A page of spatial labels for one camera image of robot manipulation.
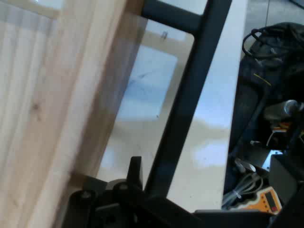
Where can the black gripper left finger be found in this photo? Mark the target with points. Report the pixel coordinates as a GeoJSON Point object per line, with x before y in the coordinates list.
{"type": "Point", "coordinates": [107, 209]}

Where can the light wooden drawer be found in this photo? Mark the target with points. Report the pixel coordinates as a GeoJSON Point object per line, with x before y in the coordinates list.
{"type": "Point", "coordinates": [59, 107]}

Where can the orange multimeter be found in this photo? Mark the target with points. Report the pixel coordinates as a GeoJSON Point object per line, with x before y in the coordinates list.
{"type": "Point", "coordinates": [266, 199]}

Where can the black box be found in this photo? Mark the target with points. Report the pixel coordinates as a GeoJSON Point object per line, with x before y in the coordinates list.
{"type": "Point", "coordinates": [285, 175]}

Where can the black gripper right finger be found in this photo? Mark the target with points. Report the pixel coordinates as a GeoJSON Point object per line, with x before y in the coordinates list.
{"type": "Point", "coordinates": [237, 219]}

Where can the silver metal cylinder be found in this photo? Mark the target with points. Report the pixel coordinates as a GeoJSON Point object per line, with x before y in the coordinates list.
{"type": "Point", "coordinates": [291, 107]}

